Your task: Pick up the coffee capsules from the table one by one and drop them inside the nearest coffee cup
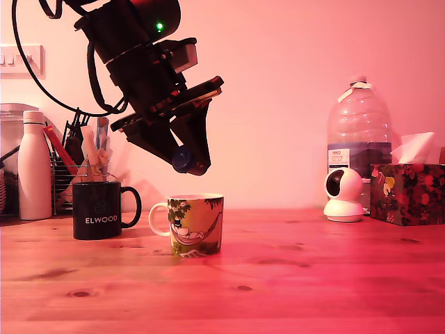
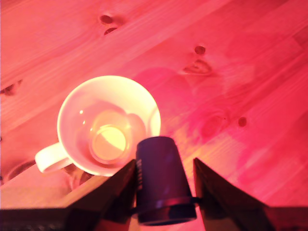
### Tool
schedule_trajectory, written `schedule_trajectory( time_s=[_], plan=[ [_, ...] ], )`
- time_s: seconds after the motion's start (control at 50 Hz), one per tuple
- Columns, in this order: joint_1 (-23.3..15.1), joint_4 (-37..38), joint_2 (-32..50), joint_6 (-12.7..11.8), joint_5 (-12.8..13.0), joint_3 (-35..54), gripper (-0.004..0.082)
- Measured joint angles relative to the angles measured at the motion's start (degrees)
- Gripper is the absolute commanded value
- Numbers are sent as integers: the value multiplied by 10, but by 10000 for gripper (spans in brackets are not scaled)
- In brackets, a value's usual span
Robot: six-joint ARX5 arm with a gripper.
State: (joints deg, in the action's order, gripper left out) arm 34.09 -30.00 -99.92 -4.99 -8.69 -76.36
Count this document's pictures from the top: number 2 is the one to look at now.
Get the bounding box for dark purple coffee capsule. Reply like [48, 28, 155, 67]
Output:
[131, 136, 202, 226]

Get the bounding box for cartoon printed mug, white handle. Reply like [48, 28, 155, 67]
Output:
[35, 75, 162, 178]

